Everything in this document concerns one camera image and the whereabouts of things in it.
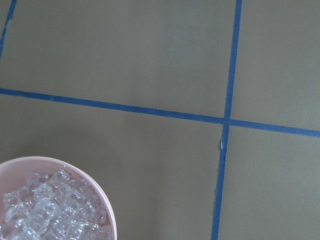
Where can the clear ice cubes pile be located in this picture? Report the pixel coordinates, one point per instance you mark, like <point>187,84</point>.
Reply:
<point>54,207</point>

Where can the blue tape line crosswise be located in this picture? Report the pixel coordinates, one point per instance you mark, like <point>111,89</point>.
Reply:
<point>161,113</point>

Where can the blue tape line lengthwise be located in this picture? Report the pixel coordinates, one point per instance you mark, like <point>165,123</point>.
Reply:
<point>225,150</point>

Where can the pink bowl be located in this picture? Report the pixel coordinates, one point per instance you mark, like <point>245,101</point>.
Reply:
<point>14,173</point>

